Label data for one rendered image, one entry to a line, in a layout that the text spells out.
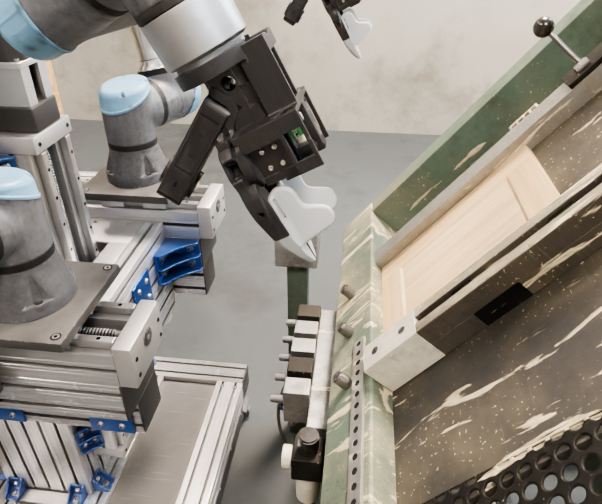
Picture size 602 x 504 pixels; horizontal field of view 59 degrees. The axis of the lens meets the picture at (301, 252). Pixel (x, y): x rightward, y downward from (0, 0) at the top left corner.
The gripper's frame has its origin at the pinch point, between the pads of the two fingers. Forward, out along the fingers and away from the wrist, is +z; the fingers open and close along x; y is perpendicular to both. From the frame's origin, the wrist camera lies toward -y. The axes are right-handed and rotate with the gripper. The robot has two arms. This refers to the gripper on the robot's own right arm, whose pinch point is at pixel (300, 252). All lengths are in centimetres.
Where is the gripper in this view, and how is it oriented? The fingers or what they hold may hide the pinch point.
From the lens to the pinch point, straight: 53.1
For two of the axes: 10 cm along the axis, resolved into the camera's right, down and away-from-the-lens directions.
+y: 8.8, -3.5, -3.3
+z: 4.6, 7.7, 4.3
